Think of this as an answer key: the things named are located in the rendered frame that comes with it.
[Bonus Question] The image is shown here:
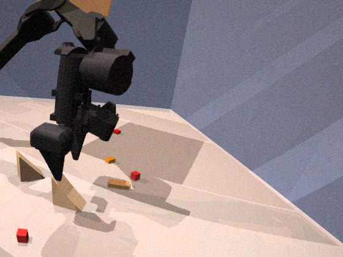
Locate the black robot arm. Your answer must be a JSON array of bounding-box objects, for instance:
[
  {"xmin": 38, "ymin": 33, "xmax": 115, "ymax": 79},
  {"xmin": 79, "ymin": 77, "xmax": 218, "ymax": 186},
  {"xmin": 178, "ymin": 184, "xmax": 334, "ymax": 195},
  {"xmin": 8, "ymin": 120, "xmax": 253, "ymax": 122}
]
[{"xmin": 0, "ymin": 0, "xmax": 135, "ymax": 141}]

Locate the small orange block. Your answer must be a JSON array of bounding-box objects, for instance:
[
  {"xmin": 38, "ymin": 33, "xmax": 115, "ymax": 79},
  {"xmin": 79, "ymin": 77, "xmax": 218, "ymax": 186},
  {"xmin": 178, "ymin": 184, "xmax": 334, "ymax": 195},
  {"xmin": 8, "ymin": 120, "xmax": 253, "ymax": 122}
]
[{"xmin": 105, "ymin": 157, "xmax": 116, "ymax": 164}]

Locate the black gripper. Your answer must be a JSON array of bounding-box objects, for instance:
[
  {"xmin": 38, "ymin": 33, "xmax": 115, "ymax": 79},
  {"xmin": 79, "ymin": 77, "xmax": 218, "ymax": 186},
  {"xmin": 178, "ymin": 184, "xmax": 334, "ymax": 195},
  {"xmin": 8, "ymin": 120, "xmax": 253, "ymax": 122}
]
[{"xmin": 30, "ymin": 83, "xmax": 92, "ymax": 181}]

